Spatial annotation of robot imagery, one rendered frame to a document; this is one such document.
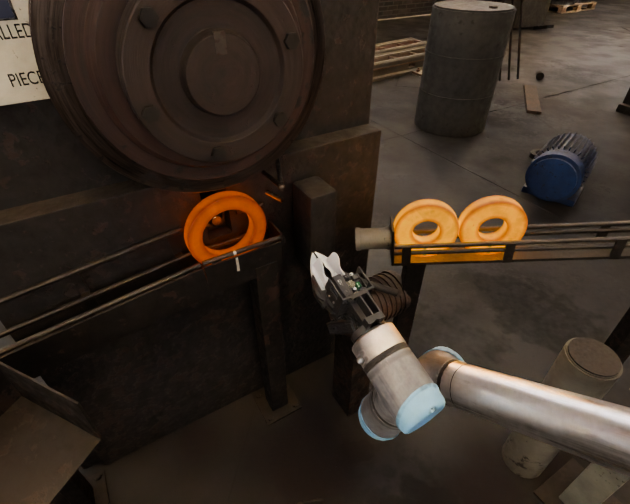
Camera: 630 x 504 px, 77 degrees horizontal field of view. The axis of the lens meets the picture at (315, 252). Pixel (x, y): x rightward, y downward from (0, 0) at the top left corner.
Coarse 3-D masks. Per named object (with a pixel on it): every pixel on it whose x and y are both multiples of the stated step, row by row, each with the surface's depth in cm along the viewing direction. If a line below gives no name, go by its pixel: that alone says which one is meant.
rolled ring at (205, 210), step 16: (224, 192) 86; (240, 192) 89; (208, 208) 83; (224, 208) 86; (240, 208) 88; (256, 208) 90; (192, 224) 84; (256, 224) 92; (192, 240) 86; (240, 240) 97; (256, 240) 95; (208, 256) 90
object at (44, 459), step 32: (0, 384) 70; (32, 384) 65; (0, 416) 71; (32, 416) 71; (64, 416) 69; (0, 448) 67; (32, 448) 67; (64, 448) 67; (0, 480) 64; (32, 480) 64; (64, 480) 63
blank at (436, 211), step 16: (416, 208) 94; (432, 208) 94; (448, 208) 94; (400, 224) 97; (416, 224) 97; (448, 224) 96; (400, 240) 100; (416, 240) 100; (432, 240) 100; (448, 240) 99
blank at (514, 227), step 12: (480, 204) 93; (492, 204) 92; (504, 204) 92; (516, 204) 92; (468, 216) 94; (480, 216) 94; (492, 216) 94; (504, 216) 94; (516, 216) 93; (468, 228) 97; (504, 228) 97; (516, 228) 96; (468, 240) 99; (480, 240) 98; (492, 240) 98; (492, 252) 100
